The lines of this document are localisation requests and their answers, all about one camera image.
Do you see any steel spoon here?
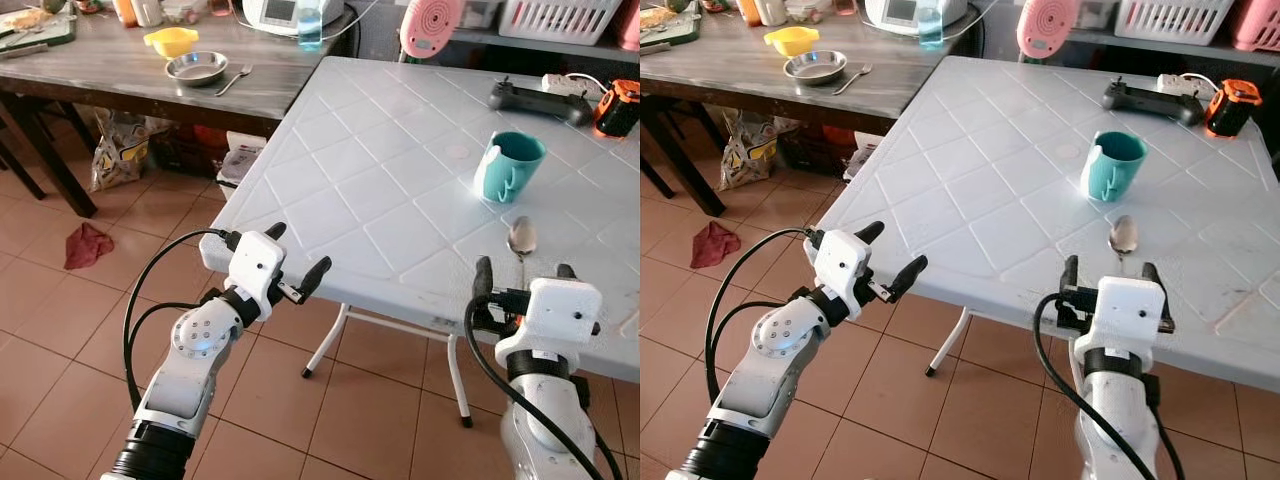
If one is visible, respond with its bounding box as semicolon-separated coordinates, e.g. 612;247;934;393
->
506;214;540;293
1107;213;1142;281

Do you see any white box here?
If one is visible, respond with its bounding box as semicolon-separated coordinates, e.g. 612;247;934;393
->
216;130;267;193
844;131;887;183

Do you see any teal mug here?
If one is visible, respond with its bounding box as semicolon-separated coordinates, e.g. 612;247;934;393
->
1080;131;1151;204
473;131;548;205

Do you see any white plastic folding table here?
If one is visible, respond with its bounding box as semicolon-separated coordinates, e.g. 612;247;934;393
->
815;55;1280;397
203;55;641;431

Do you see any clear plastic snack bag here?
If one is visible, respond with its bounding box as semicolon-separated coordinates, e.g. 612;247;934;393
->
717;107;788;194
89;108;169;194

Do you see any red cloth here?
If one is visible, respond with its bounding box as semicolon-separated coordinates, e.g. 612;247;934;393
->
689;220;743;270
63;221;116;272

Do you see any steel fork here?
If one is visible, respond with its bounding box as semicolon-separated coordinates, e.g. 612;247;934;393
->
214;63;255;99
832;63;875;98

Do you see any black remote controller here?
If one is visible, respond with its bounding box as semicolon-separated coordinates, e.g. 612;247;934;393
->
1101;77;1207;128
487;76;595;128

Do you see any orange and black device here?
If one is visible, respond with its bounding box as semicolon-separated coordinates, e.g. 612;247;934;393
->
1204;78;1264;140
592;78;641;140

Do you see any steel plate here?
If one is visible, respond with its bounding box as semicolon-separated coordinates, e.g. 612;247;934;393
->
164;50;230;89
782;49;850;88

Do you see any white power strip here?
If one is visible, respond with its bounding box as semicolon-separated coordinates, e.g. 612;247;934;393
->
1156;71;1217;102
541;71;607;99

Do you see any blue tinted glass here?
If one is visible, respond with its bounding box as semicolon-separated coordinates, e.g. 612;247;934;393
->
916;0;946;52
295;0;325;52

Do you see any yellow plastic bowl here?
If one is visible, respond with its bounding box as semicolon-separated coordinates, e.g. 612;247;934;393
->
143;26;201;60
763;25;822;59

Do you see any white electric appliance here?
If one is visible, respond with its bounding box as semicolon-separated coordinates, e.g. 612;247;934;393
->
241;0;347;39
864;0;970;38

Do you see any pink round fan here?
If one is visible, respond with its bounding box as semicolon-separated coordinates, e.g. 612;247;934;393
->
1016;0;1082;60
398;0;465;60

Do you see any white plastic basket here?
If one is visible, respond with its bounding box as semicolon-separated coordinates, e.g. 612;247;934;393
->
497;0;624;47
1114;0;1237;47

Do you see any pink plastic basket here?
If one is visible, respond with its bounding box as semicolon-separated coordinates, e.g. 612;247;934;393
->
614;0;641;53
1229;0;1280;54

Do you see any green cutting board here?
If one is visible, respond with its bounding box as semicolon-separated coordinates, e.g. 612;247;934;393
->
0;4;78;51
640;4;697;50

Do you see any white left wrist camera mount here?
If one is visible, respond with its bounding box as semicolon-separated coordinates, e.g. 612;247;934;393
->
809;229;883;320
200;231;288;321

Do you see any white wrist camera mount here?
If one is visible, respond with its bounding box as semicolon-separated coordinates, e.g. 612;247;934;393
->
1077;275;1170;363
200;231;288;321
496;277;605;367
809;229;883;320

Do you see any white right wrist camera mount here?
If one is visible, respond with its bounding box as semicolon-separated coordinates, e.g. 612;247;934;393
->
1077;275;1170;363
496;277;605;367

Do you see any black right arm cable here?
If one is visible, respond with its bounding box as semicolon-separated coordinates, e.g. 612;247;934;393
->
1032;292;1188;480
462;294;626;480

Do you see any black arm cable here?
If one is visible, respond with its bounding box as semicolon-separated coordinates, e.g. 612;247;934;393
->
121;227;242;413
462;294;626;480
1032;292;1188;480
704;226;827;403

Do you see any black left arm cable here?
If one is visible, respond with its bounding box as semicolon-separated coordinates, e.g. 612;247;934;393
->
704;226;827;403
121;227;242;413

